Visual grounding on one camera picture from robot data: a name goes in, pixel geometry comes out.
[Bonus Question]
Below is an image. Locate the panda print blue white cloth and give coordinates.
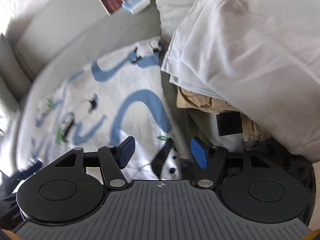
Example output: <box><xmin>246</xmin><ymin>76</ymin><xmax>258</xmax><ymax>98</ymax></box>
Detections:
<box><xmin>1</xmin><ymin>36</ymin><xmax>191</xmax><ymax>181</ymax></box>

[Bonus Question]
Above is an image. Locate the tan folded garment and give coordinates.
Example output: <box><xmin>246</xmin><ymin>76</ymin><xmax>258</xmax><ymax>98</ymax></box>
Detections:
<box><xmin>176</xmin><ymin>87</ymin><xmax>271</xmax><ymax>141</ymax></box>

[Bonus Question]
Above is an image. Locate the dark spotted fleece knee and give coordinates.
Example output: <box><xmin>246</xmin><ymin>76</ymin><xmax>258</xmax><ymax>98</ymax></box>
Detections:
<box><xmin>179</xmin><ymin>139</ymin><xmax>316</xmax><ymax>230</ymax></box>

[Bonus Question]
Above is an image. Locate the white folded pillowcase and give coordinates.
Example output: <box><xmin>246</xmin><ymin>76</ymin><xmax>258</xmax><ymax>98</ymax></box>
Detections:
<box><xmin>162</xmin><ymin>0</ymin><xmax>319</xmax><ymax>161</ymax></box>

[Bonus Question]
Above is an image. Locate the grey green sofa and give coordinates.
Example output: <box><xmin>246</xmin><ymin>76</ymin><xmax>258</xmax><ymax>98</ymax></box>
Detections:
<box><xmin>0</xmin><ymin>0</ymin><xmax>176</xmax><ymax>140</ymax></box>

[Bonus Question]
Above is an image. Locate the light blue tissue pack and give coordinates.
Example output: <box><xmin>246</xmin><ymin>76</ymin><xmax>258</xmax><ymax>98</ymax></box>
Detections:
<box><xmin>121</xmin><ymin>0</ymin><xmax>151</xmax><ymax>15</ymax></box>

